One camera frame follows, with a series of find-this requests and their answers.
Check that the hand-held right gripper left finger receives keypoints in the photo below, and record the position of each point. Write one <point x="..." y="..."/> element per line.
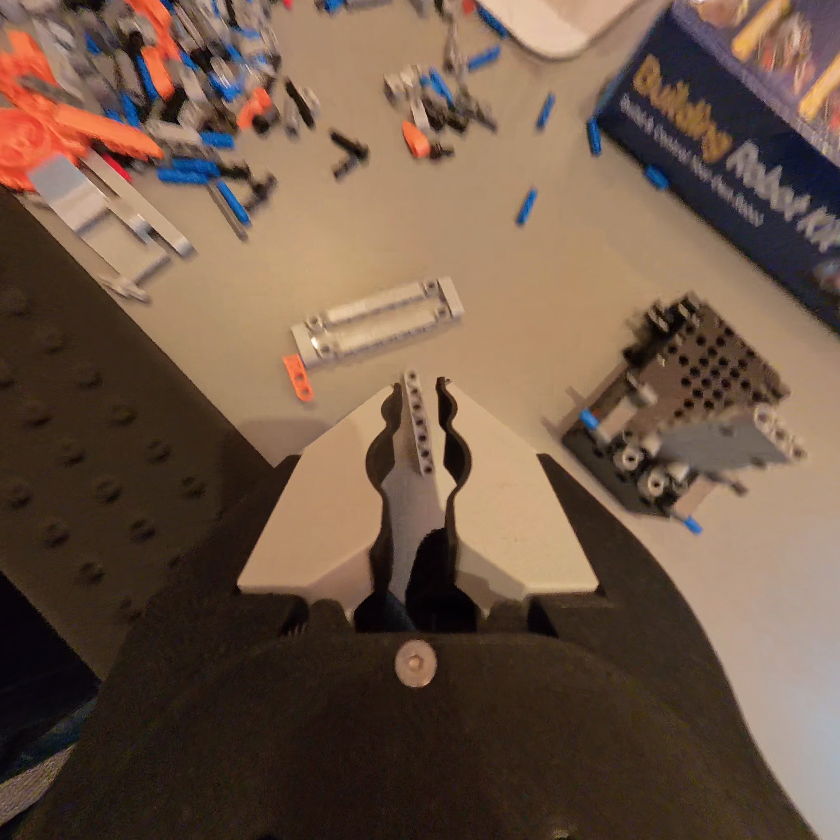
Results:
<point x="308" y="525"/>

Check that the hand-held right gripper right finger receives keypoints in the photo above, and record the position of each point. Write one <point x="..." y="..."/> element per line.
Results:
<point x="518" y="525"/>

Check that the light grey slim holed beam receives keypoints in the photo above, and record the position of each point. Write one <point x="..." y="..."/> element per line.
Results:
<point x="418" y="426"/>

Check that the orange thin holed piece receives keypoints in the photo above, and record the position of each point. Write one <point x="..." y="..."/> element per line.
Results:
<point x="298" y="380"/>

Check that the pile of small building pieces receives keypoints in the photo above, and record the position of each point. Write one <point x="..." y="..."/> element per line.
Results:
<point x="197" y="65"/>

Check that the black perforated edge pad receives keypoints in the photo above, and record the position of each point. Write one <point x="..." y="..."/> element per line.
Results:
<point x="98" y="426"/>

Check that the black perforated block assembly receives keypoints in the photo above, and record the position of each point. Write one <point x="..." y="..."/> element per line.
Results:
<point x="709" y="367"/>

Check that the light grey axle connector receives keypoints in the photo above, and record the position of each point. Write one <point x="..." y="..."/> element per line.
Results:
<point x="124" y="287"/>

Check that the blue pin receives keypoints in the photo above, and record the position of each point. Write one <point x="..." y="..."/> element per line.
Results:
<point x="544" y="108"/>
<point x="484" y="58"/>
<point x="526" y="207"/>
<point x="594" y="138"/>
<point x="656" y="177"/>

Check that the black axle connector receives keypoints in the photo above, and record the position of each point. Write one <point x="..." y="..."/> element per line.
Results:
<point x="262" y="190"/>

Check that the black pin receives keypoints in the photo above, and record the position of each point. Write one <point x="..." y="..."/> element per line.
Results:
<point x="348" y="143"/>
<point x="344" y="167"/>

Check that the grey curved panel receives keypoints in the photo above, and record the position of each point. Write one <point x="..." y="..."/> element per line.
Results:
<point x="65" y="190"/>

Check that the blue robot kit box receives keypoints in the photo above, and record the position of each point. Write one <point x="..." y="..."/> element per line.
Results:
<point x="722" y="164"/>

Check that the cluster of grey black connectors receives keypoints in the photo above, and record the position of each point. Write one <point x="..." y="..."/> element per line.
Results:
<point x="426" y="105"/>

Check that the orange curved shell piece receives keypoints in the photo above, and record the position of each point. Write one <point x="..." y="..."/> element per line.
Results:
<point x="111" y="134"/>

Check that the orange gear wheel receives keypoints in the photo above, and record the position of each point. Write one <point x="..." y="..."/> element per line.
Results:
<point x="26" y="151"/>

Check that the white book stand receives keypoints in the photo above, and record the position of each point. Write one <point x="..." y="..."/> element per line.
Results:
<point x="558" y="26"/>

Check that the light grey beam frame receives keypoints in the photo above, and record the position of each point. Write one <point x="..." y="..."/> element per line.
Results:
<point x="374" y="321"/>

